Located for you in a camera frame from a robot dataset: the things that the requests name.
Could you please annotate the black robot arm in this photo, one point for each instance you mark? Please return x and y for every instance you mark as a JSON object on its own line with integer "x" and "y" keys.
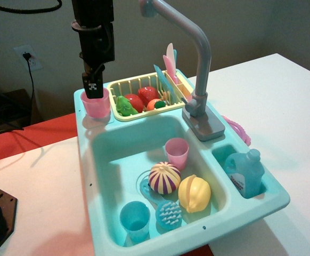
{"x": 93, "y": 23}

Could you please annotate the yellow dish drying rack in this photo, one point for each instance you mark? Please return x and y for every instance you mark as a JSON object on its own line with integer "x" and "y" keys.
{"x": 122, "y": 87}

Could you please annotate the white wall outlet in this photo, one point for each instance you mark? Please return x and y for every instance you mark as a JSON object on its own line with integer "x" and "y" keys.
{"x": 28, "y": 58}

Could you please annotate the pink plastic cup in sink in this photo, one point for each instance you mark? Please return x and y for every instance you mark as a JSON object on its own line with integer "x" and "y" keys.
{"x": 177, "y": 150}

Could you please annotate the grey toy faucet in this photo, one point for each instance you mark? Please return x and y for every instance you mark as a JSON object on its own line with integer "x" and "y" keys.
{"x": 198, "y": 116}

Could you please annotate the red toy tomato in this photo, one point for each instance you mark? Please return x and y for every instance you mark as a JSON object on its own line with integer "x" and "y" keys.
{"x": 135, "y": 101}

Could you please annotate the green toy pepper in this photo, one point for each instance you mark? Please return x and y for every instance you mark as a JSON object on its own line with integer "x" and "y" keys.
{"x": 124, "y": 107}

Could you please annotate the pink toy knife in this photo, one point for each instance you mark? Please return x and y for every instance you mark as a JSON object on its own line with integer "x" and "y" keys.
{"x": 169, "y": 63}

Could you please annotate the blue plastic cup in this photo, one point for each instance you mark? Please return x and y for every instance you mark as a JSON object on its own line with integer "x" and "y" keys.
{"x": 135, "y": 219}

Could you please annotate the orange toy carrot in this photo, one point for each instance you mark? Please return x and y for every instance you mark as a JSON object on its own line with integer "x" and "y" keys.
{"x": 155, "y": 104}

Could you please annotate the purple striped toy onion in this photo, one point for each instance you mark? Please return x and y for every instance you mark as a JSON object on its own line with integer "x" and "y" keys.
{"x": 164, "y": 178}

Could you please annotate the pink toy plate edge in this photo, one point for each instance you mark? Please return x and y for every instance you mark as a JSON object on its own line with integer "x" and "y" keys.
{"x": 239, "y": 130}

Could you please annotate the red toy strawberry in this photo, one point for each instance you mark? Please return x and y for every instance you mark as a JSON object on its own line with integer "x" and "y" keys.
{"x": 147, "y": 94}

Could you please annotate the pink plastic cup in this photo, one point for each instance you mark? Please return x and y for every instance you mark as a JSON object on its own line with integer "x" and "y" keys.
{"x": 177, "y": 150}
{"x": 98, "y": 107}

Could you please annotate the teal toy sink unit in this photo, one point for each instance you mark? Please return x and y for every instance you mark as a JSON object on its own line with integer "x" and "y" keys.
{"x": 116, "y": 156}

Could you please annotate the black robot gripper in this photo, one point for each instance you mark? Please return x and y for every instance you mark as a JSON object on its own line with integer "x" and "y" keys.
{"x": 97, "y": 48}

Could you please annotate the blue scrub brush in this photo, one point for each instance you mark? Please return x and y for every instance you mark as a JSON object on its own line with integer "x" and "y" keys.
{"x": 167, "y": 212}

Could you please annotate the blue toy utensil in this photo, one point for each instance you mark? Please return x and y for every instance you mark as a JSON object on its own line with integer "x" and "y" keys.
{"x": 175, "y": 57}

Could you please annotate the blue toy detergent bottle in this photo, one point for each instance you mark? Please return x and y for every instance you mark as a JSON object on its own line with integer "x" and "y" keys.
{"x": 245, "y": 170}

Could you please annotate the yellow toy lemon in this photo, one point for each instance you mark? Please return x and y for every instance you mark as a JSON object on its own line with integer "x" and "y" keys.
{"x": 194, "y": 194}

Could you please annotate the blue toy plate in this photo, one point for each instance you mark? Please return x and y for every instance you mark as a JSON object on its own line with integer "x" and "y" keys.
{"x": 165, "y": 82}

